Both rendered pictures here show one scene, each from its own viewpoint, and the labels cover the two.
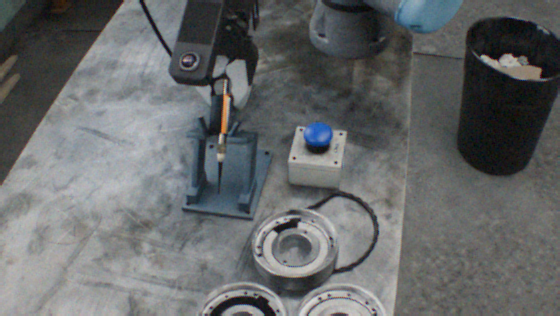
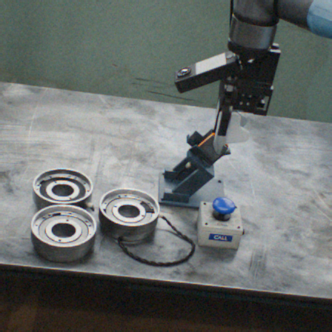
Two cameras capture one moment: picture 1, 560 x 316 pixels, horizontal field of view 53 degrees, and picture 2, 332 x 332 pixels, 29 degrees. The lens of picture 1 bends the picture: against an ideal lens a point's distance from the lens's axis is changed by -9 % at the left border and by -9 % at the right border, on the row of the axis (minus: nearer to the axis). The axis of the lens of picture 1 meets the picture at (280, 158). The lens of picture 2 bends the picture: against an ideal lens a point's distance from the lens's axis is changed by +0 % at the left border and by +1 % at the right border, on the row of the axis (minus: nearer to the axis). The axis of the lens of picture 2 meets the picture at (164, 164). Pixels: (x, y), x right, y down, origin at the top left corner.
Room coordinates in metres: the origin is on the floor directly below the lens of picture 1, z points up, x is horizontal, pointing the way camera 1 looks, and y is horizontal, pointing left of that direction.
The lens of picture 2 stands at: (0.22, -0.85, 1.51)
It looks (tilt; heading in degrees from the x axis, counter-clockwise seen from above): 33 degrees down; 72
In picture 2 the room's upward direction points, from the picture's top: 10 degrees clockwise
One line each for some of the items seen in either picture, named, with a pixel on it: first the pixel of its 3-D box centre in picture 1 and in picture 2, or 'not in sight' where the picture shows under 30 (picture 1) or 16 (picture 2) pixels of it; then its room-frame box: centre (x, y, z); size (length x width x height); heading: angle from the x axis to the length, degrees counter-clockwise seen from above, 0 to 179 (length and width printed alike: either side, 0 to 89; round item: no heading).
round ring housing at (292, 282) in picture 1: (295, 250); (128, 215); (0.45, -0.01, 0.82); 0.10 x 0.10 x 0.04
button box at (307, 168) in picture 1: (318, 153); (222, 224); (0.61, -0.05, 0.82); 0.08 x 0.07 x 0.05; 167
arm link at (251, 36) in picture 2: not in sight; (252, 30); (0.63, 0.06, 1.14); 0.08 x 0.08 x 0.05
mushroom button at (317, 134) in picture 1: (318, 143); (221, 213); (0.60, -0.05, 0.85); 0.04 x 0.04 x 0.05
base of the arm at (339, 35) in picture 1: (351, 12); not in sight; (0.93, -0.14, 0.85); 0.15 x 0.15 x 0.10
